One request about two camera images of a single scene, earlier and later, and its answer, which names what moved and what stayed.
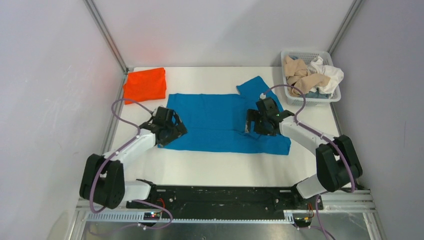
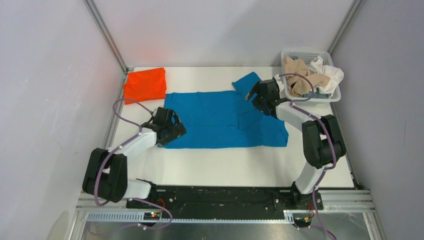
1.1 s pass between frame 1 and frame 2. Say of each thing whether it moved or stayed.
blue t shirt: moved
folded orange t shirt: stayed
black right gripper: moved
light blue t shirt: stayed
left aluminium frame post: stayed
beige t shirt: stayed
